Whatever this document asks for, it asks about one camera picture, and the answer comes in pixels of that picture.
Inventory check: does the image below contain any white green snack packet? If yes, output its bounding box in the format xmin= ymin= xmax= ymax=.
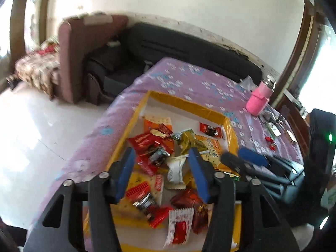
xmin=165 ymin=155 xmax=194 ymax=191

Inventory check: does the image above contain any orange snack packet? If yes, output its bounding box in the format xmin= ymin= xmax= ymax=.
xmin=143 ymin=118 xmax=172 ymax=137

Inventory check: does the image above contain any pink bottle with knitted sleeve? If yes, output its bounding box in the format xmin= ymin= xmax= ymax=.
xmin=245 ymin=75 xmax=276 ymax=116

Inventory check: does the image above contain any yellow cardboard box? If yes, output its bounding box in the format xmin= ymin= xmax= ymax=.
xmin=83 ymin=91 xmax=242 ymax=252

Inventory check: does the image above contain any floral patterned bench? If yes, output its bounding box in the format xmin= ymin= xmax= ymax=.
xmin=14 ymin=37 xmax=62 ymax=100

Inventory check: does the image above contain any dark red snack packet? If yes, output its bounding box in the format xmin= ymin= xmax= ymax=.
xmin=170 ymin=188 xmax=209 ymax=235

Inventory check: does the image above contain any dark plastic bag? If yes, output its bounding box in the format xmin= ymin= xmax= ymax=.
xmin=259 ymin=109 xmax=285 ymax=124

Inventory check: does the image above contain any white yellow cracker packet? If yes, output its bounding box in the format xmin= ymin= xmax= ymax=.
xmin=115 ymin=172 xmax=164 ymax=221

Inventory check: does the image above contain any red gold snack packet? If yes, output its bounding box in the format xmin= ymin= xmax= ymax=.
xmin=127 ymin=132 xmax=174 ymax=160

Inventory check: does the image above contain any white red snack packet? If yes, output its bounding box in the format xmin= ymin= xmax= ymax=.
xmin=163 ymin=207 xmax=195 ymax=248

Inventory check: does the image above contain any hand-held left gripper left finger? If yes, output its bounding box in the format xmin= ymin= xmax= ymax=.
xmin=24 ymin=147 xmax=137 ymax=252

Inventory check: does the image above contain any yellow printed biscuit packet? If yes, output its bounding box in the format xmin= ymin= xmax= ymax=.
xmin=196 ymin=134 xmax=238 ymax=179

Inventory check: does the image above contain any red black candy packet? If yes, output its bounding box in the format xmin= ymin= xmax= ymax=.
xmin=125 ymin=182 xmax=151 ymax=200
xmin=133 ymin=193 xmax=174 ymax=228
xmin=136 ymin=147 xmax=171 ymax=176
xmin=199 ymin=122 xmax=224 ymax=140

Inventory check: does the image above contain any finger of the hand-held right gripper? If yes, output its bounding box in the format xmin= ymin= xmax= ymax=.
xmin=220 ymin=151 xmax=285 ymax=198
xmin=238 ymin=147 xmax=302 ymax=184

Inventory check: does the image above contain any clear plastic bag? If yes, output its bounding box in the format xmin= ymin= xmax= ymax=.
xmin=240 ymin=76 xmax=254 ymax=91

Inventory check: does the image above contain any wooden door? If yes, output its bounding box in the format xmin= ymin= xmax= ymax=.
xmin=0 ymin=0 xmax=50 ymax=92

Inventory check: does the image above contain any brown armchair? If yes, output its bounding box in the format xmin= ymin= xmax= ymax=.
xmin=58 ymin=14 xmax=129 ymax=104

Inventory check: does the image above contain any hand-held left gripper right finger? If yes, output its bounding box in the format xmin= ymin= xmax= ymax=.
xmin=188 ymin=147 xmax=301 ymax=252

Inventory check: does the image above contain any black sofa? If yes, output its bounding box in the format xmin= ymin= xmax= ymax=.
xmin=87 ymin=22 xmax=263 ymax=105

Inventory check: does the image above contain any purple floral tablecloth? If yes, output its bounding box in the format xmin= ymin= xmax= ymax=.
xmin=29 ymin=57 xmax=305 ymax=252

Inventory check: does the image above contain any green gold triangular packet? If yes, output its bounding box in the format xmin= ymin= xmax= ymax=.
xmin=172 ymin=128 xmax=202 ymax=156

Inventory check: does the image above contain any small red candy packet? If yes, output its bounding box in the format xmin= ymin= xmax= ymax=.
xmin=265 ymin=136 xmax=277 ymax=151

